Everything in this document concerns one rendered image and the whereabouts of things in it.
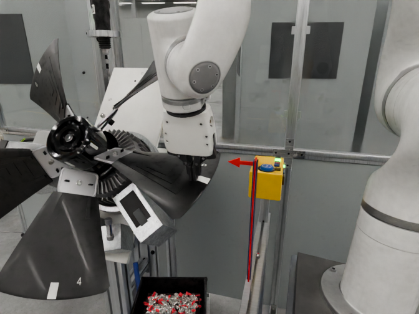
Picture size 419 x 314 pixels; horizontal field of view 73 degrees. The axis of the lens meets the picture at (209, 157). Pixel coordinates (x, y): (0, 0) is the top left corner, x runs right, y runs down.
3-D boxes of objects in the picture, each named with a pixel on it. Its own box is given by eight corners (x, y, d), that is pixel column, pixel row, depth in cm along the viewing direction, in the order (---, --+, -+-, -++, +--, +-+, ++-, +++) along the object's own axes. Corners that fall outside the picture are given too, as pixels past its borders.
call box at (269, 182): (253, 181, 106) (255, 154, 102) (281, 184, 103) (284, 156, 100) (247, 201, 91) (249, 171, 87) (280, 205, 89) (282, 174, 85)
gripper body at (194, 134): (216, 93, 54) (219, 142, 61) (166, 91, 57) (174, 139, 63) (206, 112, 49) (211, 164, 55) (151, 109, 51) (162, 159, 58)
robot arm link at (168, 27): (216, 95, 49) (196, 78, 56) (211, 9, 41) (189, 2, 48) (169, 106, 46) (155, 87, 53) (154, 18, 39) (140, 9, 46)
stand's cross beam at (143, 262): (141, 263, 126) (140, 256, 124) (149, 265, 125) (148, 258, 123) (117, 296, 109) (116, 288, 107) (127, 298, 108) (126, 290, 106)
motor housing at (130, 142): (83, 202, 93) (55, 193, 81) (103, 139, 100) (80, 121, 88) (147, 212, 87) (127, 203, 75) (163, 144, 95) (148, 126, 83)
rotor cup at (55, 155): (65, 174, 80) (29, 157, 68) (88, 128, 84) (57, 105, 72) (108, 187, 76) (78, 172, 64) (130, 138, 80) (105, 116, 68)
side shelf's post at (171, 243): (173, 311, 167) (165, 180, 139) (179, 312, 166) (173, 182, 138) (169, 316, 163) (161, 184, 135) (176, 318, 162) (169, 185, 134)
